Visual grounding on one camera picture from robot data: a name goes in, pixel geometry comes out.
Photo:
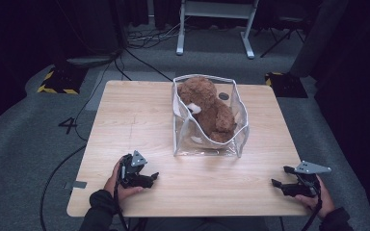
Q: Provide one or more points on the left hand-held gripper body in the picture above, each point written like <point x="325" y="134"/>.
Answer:
<point x="133" y="178"/>

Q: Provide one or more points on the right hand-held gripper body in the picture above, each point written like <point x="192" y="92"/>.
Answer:
<point x="305" y="187"/>

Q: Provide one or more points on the clear plastic bag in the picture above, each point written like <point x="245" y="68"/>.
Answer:
<point x="237" y="128"/>

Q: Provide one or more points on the brown teddy bear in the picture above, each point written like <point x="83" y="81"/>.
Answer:
<point x="212" y="112"/>

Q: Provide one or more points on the person's left hand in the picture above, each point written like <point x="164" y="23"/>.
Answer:
<point x="111" y="184"/>

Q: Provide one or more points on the person's right hand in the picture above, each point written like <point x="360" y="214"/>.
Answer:
<point x="326" y="199"/>

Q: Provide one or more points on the grey tape piece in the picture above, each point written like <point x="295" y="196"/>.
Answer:
<point x="77" y="184"/>

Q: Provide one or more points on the black yellow striped base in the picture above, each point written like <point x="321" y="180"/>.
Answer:
<point x="287" y="86"/>
<point x="62" y="80"/>

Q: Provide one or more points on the black tripod stand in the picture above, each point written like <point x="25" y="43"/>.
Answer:
<point x="284" y="37"/>

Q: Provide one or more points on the grey curtain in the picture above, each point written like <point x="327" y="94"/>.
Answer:
<point x="318" y="38"/>

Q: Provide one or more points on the white desk frame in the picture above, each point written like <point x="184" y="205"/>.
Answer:
<point x="180" y="32"/>

